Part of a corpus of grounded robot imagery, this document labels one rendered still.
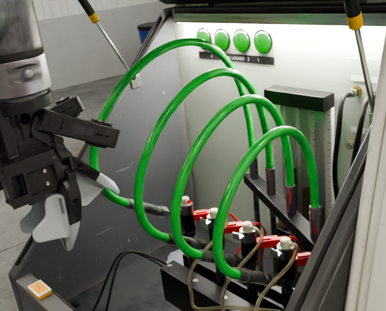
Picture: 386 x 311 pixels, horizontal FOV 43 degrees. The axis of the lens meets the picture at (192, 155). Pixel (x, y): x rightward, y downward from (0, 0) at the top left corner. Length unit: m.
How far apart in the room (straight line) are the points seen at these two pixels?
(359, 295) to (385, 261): 0.07
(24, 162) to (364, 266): 0.47
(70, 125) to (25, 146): 0.06
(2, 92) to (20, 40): 0.06
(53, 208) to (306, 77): 0.60
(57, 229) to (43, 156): 0.10
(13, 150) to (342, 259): 0.45
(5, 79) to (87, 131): 0.12
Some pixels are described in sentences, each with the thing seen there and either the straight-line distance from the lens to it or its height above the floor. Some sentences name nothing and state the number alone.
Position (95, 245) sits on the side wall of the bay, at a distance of 1.25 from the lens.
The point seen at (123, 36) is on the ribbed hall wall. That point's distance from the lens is 7.85.
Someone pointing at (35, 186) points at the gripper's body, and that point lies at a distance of 0.59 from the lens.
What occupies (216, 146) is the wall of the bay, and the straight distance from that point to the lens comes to 1.26.
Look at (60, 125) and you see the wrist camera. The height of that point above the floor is 1.39.
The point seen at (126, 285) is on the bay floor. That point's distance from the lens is 1.26.
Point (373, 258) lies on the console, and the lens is 0.71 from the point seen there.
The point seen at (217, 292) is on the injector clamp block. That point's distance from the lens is 0.94.
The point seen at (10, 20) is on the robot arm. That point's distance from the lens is 0.54.
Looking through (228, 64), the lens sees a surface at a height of 1.36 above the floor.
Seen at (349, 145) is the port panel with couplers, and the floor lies 1.20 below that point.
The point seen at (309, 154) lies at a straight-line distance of 0.77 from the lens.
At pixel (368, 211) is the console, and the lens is 0.70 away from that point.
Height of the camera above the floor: 1.56
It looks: 22 degrees down
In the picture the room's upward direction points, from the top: 7 degrees counter-clockwise
